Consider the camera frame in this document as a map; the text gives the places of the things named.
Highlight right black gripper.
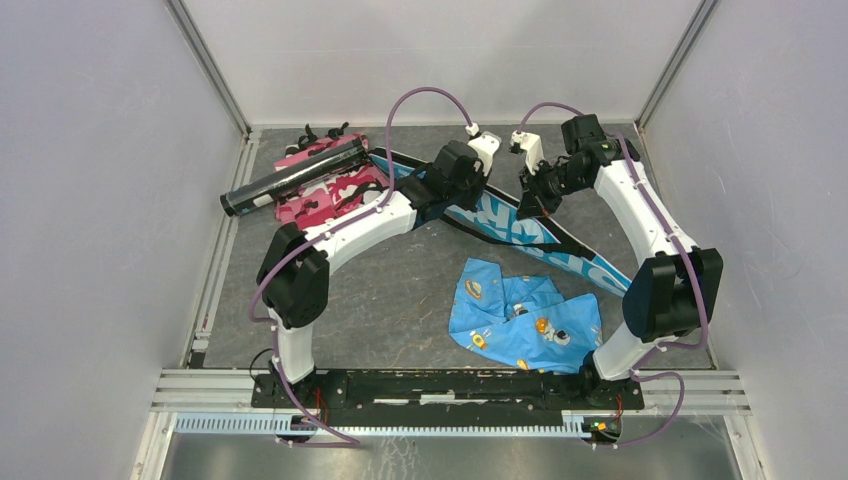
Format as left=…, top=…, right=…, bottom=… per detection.
left=515, top=157, right=587, bottom=219

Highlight blue sport racket bag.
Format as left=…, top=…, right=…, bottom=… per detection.
left=372, top=147, right=631, bottom=296

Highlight black shuttlecock tube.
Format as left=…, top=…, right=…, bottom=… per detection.
left=219, top=136, right=368, bottom=217

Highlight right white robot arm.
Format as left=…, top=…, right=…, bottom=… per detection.
left=510, top=115, right=724, bottom=408

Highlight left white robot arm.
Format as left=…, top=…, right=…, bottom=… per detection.
left=252, top=132, right=501, bottom=408

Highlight blue astronaut print cloth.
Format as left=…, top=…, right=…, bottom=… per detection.
left=448, top=259, right=603, bottom=374

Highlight pink camouflage shorts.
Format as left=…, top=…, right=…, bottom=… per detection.
left=274, top=123, right=388, bottom=230

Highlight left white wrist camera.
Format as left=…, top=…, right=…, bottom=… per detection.
left=465, top=123, right=502, bottom=177

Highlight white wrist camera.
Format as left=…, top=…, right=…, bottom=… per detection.
left=465, top=123, right=502, bottom=177
left=510, top=130, right=544, bottom=175

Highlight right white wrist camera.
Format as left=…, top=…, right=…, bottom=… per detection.
left=510, top=130, right=544, bottom=175

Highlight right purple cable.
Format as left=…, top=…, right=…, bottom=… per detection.
left=516, top=101, right=710, bottom=448

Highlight purple cable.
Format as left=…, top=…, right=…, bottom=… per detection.
left=516, top=101, right=710, bottom=448
left=248, top=87, right=477, bottom=448

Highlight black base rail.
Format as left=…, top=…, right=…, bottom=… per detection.
left=250, top=369, right=645, bottom=447

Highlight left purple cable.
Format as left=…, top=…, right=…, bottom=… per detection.
left=248, top=87, right=477, bottom=448

